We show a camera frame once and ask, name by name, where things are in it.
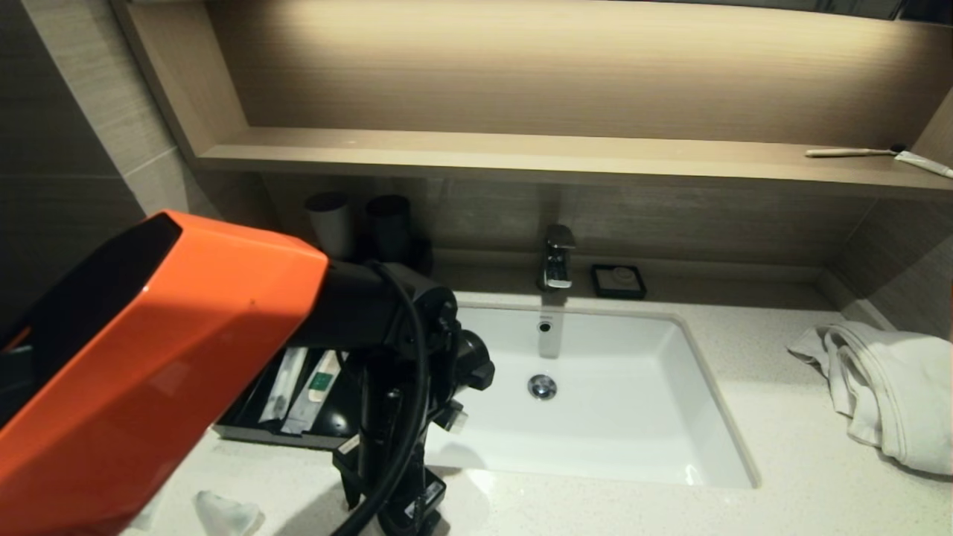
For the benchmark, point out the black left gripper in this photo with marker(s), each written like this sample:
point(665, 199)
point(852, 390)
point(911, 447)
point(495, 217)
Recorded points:
point(435, 495)

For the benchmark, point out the black glossy box drawer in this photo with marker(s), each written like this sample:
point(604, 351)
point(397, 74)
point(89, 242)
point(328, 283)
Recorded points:
point(246, 417)

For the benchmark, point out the orange and black left arm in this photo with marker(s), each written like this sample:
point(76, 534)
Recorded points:
point(186, 335)

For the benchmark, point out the chrome sink drain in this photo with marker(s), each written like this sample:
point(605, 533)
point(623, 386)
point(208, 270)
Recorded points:
point(542, 387)

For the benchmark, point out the green label sachet in drawer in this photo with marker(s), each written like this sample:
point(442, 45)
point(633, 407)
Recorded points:
point(313, 394)

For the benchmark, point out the white packet green print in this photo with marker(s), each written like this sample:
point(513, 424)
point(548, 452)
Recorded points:
point(287, 380)

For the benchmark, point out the flat clear plastic packet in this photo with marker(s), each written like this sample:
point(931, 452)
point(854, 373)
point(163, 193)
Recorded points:
point(227, 514)

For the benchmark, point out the white ceramic sink basin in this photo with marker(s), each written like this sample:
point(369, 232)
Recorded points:
point(633, 417)

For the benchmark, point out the chrome sink faucet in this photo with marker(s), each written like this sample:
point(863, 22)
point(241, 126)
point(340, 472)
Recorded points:
point(557, 260)

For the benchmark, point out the black square soap dish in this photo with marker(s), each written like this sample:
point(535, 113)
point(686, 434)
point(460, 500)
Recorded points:
point(597, 283)

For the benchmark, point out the black cup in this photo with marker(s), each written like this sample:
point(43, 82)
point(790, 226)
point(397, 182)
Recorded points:
point(389, 231)

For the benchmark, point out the round soap bar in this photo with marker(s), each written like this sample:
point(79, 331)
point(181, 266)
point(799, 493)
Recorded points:
point(622, 279)

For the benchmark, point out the grey cup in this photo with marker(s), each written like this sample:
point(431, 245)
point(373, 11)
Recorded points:
point(331, 223)

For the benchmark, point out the white towel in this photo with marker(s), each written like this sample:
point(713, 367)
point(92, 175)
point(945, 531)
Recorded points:
point(893, 394)

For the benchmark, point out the beige toothbrush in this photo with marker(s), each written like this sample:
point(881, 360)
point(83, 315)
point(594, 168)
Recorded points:
point(849, 153)

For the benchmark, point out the white toothpaste tube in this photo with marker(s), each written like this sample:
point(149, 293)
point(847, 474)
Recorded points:
point(923, 164)

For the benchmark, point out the wooden wall shelf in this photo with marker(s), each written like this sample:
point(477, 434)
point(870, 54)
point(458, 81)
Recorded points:
point(521, 156)

